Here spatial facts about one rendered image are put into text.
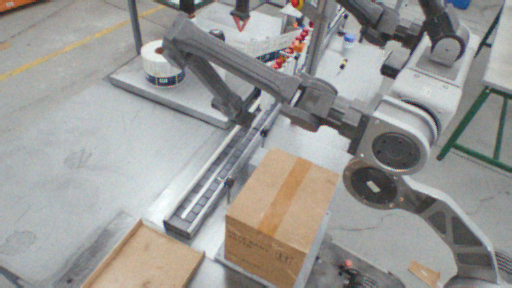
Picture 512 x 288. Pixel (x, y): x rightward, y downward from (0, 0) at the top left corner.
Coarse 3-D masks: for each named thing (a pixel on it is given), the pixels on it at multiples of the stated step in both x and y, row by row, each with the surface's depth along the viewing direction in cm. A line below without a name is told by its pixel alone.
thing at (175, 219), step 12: (300, 72) 185; (264, 120) 155; (240, 132) 148; (252, 132) 149; (228, 144) 143; (216, 168) 133; (228, 168) 134; (204, 180) 128; (216, 180) 129; (192, 192) 124; (180, 204) 120; (204, 204) 121; (180, 216) 117; (192, 216) 117; (180, 228) 114
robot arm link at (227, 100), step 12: (168, 60) 88; (180, 60) 88; (192, 60) 90; (204, 60) 94; (192, 72) 99; (204, 72) 97; (216, 72) 101; (204, 84) 105; (216, 84) 104; (216, 96) 111; (228, 96) 112; (228, 108) 116
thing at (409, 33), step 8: (400, 24) 100; (408, 24) 100; (416, 24) 98; (400, 32) 101; (408, 32) 99; (416, 32) 98; (424, 32) 96; (400, 40) 102; (408, 40) 100; (416, 40) 99; (408, 48) 103
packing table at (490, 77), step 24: (504, 0) 328; (504, 24) 282; (480, 48) 391; (504, 48) 251; (504, 72) 226; (480, 96) 228; (504, 96) 221; (504, 120) 287; (456, 144) 259; (504, 168) 248
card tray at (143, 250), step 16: (144, 224) 119; (128, 240) 114; (144, 240) 114; (160, 240) 115; (176, 240) 115; (112, 256) 108; (128, 256) 110; (144, 256) 110; (160, 256) 111; (176, 256) 111; (192, 256) 112; (96, 272) 103; (112, 272) 106; (128, 272) 106; (144, 272) 107; (160, 272) 107; (176, 272) 108; (192, 272) 106
